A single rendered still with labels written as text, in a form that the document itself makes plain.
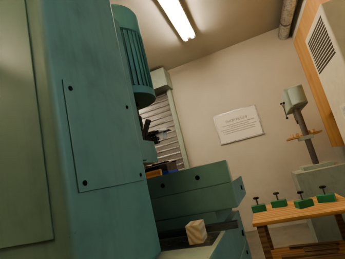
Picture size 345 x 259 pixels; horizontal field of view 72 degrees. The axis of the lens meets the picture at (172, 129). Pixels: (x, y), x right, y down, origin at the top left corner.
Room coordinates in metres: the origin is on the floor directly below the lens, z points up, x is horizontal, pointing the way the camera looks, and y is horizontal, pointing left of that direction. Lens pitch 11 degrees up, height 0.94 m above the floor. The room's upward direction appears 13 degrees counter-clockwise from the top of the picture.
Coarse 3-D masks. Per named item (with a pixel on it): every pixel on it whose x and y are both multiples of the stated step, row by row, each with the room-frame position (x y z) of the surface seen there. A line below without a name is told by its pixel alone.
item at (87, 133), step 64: (0, 0) 0.34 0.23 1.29; (64, 0) 0.36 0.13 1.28; (0, 64) 0.34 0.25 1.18; (64, 64) 0.34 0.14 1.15; (0, 128) 0.35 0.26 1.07; (64, 128) 0.32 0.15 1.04; (128, 128) 0.48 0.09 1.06; (0, 192) 0.35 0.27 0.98; (64, 192) 0.31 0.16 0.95; (128, 192) 0.44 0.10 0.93; (0, 256) 0.36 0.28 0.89; (64, 256) 0.32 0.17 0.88; (128, 256) 0.41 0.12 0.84
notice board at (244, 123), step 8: (232, 112) 3.47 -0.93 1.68; (240, 112) 3.43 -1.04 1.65; (248, 112) 3.40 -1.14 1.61; (256, 112) 3.37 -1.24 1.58; (216, 120) 3.55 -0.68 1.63; (224, 120) 3.51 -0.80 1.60; (232, 120) 3.48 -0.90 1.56; (240, 120) 3.44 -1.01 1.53; (248, 120) 3.41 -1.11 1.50; (256, 120) 3.38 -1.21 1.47; (216, 128) 3.56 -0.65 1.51; (224, 128) 3.52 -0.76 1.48; (232, 128) 3.49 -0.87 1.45; (240, 128) 3.45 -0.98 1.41; (248, 128) 3.42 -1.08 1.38; (256, 128) 3.39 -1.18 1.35; (224, 136) 3.53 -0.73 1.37; (232, 136) 3.50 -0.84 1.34; (240, 136) 3.46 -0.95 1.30; (248, 136) 3.43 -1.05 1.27
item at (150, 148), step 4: (144, 140) 0.70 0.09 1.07; (144, 144) 0.69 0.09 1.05; (148, 144) 0.72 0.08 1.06; (152, 144) 0.74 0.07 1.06; (148, 148) 0.71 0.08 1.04; (152, 148) 0.74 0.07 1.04; (148, 152) 0.71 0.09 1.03; (152, 152) 0.73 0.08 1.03; (148, 156) 0.70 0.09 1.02; (152, 156) 0.73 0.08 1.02; (156, 156) 0.75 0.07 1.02; (148, 160) 0.70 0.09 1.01; (152, 160) 0.72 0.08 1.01; (156, 160) 0.74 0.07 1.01; (144, 164) 0.73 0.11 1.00; (148, 164) 0.76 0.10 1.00; (144, 168) 0.72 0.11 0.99
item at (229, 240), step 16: (240, 224) 0.76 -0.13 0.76; (160, 240) 0.62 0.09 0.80; (176, 240) 0.59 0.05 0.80; (208, 240) 0.53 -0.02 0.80; (224, 240) 0.55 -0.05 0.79; (240, 240) 0.70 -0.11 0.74; (160, 256) 0.50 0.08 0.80; (176, 256) 0.48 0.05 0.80; (192, 256) 0.46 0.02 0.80; (208, 256) 0.44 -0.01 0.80; (224, 256) 0.52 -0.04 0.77; (240, 256) 0.66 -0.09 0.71
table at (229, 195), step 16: (240, 176) 0.77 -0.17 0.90; (192, 192) 0.63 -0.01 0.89; (208, 192) 0.61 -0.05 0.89; (224, 192) 0.60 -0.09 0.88; (240, 192) 0.68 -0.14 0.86; (160, 208) 0.66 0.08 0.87; (176, 208) 0.65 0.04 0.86; (192, 208) 0.63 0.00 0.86; (208, 208) 0.62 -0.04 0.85; (224, 208) 0.60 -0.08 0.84
